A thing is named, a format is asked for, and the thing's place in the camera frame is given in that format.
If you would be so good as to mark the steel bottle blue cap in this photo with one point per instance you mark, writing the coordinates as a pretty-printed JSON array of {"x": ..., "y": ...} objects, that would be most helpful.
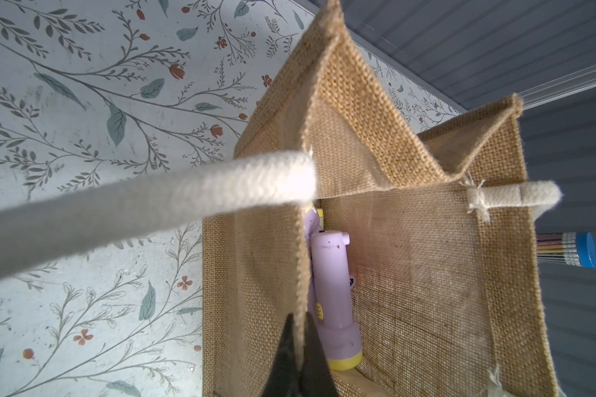
[{"x": 570, "y": 249}]

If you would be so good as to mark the purple flashlight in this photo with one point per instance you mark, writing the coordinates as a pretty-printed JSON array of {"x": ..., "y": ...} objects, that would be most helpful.
[
  {"x": 312, "y": 225},
  {"x": 337, "y": 329}
]

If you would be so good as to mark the floral table mat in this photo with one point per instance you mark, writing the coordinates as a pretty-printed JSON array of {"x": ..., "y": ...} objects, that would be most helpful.
[{"x": 93, "y": 92}]

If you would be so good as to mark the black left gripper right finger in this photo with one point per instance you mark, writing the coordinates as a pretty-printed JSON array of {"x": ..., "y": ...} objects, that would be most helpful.
[{"x": 315, "y": 378}]

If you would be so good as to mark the brown burlap tote bag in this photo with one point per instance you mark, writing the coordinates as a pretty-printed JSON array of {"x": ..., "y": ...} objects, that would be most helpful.
[{"x": 444, "y": 282}]

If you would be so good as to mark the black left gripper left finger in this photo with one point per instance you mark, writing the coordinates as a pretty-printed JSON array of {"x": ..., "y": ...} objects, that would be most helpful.
[{"x": 283, "y": 377}]

